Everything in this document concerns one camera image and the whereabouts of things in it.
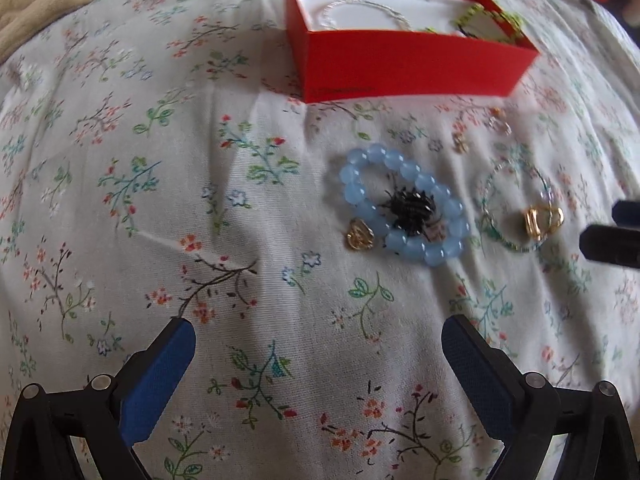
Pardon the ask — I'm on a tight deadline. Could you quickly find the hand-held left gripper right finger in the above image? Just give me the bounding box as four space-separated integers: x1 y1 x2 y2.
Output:
442 314 632 480

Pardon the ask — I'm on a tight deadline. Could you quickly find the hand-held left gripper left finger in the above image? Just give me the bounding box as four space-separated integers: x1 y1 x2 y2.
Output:
0 316 196 480

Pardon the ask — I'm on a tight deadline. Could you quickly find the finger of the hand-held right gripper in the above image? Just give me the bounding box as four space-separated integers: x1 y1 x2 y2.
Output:
579 224 640 267
613 199 640 227

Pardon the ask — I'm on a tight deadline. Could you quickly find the thin teal beaded bracelet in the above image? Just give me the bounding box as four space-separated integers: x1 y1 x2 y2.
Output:
481 160 563 253

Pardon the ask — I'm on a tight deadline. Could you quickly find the gold heart charm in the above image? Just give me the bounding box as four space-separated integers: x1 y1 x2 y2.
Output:
345 217 376 251

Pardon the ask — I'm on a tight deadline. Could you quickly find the light blue bead bracelet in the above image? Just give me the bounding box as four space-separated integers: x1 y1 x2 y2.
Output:
339 143 471 267

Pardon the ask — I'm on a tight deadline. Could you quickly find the red cardboard box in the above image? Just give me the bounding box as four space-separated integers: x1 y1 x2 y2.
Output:
284 0 540 104

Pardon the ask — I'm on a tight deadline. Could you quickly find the beige quilted blanket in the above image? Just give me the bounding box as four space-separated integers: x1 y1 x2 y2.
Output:
0 0 108 63

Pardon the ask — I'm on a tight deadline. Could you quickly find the green beaded bracelet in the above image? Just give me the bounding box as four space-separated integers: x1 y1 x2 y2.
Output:
450 2 526 43

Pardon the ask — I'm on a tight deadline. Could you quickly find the silver chain bracelet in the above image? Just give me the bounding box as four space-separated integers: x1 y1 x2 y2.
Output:
320 0 413 32

